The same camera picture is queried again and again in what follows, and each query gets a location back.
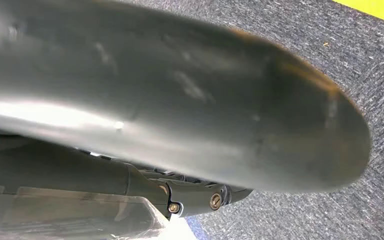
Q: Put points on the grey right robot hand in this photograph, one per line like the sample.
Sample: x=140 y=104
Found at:
x=152 y=99

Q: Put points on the yellow flat sheet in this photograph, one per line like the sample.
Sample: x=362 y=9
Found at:
x=377 y=8

